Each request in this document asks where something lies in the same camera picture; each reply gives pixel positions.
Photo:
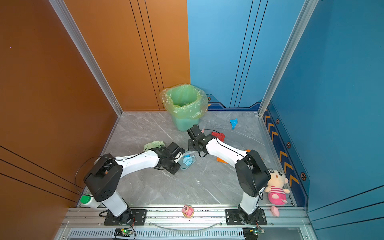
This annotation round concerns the plush doll pink dress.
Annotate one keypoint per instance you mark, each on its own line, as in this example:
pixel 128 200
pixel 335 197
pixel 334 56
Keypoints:
pixel 277 194

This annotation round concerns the left green circuit board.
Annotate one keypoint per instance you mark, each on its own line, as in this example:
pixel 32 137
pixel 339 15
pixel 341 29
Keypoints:
pixel 124 233

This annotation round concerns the teal plastic dustpan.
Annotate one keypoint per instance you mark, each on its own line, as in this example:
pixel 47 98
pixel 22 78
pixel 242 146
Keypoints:
pixel 180 160

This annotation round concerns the green trash bin with bag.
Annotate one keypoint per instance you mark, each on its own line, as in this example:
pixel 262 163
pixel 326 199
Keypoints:
pixel 186 104

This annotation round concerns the green circuit board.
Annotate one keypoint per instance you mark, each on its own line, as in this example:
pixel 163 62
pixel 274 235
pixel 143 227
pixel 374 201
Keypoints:
pixel 252 233
pixel 124 233

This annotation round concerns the white bottle green cap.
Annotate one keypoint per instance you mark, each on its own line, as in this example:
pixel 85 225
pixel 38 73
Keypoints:
pixel 89 201

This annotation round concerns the pink pig toy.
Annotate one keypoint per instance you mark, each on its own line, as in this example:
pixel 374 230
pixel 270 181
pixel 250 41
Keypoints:
pixel 188 211

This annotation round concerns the light cyan paper scrap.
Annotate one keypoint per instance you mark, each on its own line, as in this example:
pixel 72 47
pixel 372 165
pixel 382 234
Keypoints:
pixel 188 162

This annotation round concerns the light green paper scrap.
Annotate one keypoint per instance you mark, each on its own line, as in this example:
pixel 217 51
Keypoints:
pixel 154 144

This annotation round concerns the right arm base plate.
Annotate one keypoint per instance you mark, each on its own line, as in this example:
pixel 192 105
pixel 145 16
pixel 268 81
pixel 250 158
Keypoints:
pixel 239 217

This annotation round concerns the red paper scrap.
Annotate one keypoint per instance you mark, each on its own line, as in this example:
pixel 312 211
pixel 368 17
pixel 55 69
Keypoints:
pixel 219 136

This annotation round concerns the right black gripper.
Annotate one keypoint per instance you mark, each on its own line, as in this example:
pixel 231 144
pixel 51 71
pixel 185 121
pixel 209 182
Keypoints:
pixel 190 148

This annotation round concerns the right green circuit board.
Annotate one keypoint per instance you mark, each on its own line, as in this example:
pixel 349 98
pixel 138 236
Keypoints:
pixel 252 233

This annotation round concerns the blue paper scrap far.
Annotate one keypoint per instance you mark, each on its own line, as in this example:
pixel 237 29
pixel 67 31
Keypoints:
pixel 234 123

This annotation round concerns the small pink toy piece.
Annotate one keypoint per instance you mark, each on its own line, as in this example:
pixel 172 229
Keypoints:
pixel 275 211

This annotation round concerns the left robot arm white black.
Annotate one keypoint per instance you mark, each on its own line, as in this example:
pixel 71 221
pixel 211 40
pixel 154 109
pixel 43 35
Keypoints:
pixel 104 177

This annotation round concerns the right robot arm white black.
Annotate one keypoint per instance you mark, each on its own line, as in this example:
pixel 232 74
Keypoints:
pixel 252 173

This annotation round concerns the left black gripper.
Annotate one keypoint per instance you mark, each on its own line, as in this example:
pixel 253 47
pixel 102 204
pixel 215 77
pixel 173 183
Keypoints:
pixel 176 169

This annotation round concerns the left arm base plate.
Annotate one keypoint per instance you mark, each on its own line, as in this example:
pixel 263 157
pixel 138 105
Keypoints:
pixel 131 217

